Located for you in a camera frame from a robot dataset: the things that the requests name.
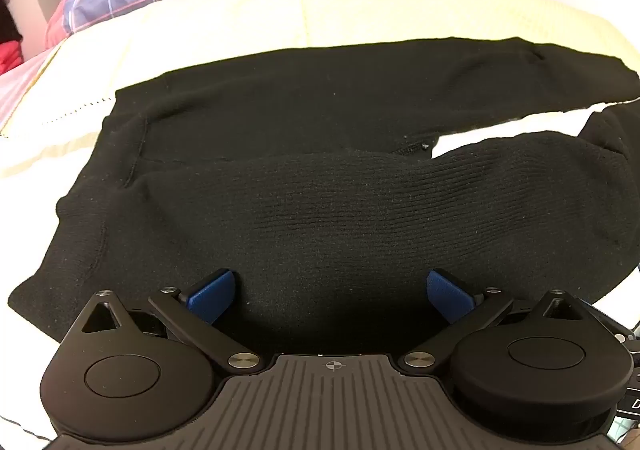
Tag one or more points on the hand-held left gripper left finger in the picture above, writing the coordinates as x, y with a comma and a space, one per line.
212, 296

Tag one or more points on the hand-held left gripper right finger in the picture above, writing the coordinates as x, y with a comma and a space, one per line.
446, 294

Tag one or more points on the pink striped bed sheet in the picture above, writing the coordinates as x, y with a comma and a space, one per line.
20, 90

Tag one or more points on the yellow quilted blanket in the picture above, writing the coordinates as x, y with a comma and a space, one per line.
310, 10

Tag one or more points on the red cloth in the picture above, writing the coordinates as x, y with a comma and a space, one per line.
10, 59

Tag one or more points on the dark hanging garment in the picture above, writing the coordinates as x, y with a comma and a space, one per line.
7, 10

